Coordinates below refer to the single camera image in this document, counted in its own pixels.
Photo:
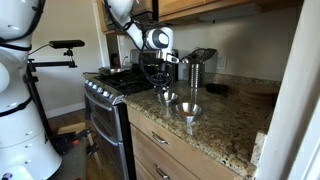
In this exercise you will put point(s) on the wrist-mounted camera box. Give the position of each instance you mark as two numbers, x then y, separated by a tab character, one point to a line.
168	58

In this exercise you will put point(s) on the light wooden plank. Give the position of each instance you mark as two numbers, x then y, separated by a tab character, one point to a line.
71	128

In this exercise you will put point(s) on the steel frying pan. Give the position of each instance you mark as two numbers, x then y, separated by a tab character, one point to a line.
111	70

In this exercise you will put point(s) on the white wall outlet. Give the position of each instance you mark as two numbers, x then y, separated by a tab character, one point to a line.
222	61

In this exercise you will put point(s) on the purple blue tool case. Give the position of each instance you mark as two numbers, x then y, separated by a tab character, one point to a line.
61	138

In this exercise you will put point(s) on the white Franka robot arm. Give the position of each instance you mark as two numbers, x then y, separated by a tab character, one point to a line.
20	133

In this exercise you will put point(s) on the pile of beige chickpeas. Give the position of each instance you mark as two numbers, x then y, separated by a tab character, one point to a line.
186	114

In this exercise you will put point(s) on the light wooden stick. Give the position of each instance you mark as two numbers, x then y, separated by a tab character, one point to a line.
95	151

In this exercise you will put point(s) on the silver countertop appliance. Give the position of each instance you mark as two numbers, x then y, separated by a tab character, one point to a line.
136	56

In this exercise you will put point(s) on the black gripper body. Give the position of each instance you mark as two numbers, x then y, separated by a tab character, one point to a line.
164	70

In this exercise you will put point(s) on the stainless steel gas range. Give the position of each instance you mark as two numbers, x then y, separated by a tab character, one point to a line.
106	116

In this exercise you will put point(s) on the black stereo camera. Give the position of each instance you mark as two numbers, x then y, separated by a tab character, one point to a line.
66	44

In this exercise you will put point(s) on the wooden base cabinet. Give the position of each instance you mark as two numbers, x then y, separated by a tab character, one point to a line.
186	156

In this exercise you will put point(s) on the steel ladle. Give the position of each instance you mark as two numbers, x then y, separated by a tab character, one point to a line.
185	60

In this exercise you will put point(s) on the small stainless steel bowl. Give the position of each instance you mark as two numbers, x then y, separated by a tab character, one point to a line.
188	111
167	98

